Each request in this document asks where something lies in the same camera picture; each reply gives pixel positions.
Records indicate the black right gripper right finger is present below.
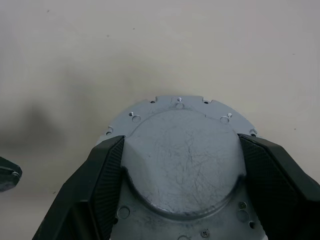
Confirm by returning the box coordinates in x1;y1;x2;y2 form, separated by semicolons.
237;133;320;240

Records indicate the silver domed motor lid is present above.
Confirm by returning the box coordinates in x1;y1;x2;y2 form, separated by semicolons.
96;94;267;240

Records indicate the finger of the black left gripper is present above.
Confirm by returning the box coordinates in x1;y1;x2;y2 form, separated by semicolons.
0;156;23;193

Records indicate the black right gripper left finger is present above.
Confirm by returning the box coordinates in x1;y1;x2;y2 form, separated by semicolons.
31;134;126;240

